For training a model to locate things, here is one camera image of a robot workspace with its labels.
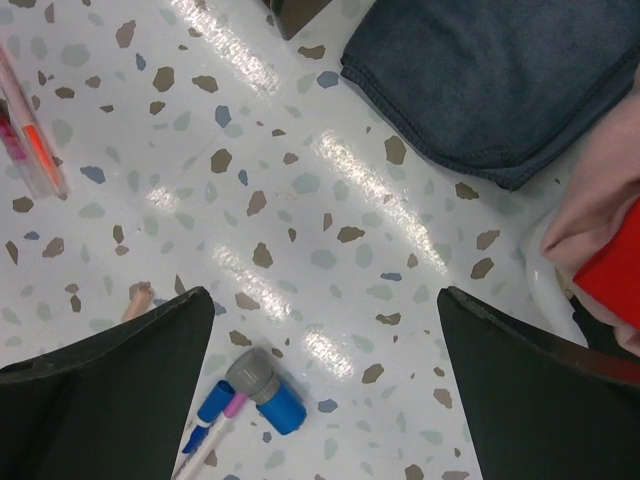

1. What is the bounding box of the brown wooden desk organizer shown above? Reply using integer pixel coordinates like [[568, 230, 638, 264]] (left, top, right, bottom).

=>
[[263, 0, 327, 40]]

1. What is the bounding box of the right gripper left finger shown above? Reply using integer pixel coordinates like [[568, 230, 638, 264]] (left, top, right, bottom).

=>
[[1, 287, 215, 479]]

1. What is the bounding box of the white basket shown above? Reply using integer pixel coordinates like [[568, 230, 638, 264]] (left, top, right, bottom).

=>
[[520, 210, 588, 347]]

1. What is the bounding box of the blue folded towel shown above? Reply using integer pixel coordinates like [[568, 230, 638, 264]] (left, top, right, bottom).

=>
[[341, 1, 639, 191]]

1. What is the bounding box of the blue capped white marker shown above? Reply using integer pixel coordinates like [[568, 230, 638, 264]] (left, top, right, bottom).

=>
[[180, 380, 235, 455]]

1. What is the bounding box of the red folded cloth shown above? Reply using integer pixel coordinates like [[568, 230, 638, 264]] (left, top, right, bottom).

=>
[[573, 202, 639, 328]]

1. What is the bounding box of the purple capped white marker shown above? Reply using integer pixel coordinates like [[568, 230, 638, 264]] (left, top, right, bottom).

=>
[[172, 393, 248, 480]]

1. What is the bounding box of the pink cloth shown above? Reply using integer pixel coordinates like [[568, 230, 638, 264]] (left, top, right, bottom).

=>
[[540, 74, 639, 357]]

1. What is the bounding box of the beige capped white marker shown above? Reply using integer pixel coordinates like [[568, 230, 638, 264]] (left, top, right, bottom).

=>
[[122, 282, 154, 322]]

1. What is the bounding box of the dark red clear pen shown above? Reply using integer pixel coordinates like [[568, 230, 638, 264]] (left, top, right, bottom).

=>
[[1, 99, 27, 163]]

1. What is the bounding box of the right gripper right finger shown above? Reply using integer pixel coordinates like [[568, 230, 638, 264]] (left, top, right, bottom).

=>
[[437, 287, 639, 479]]

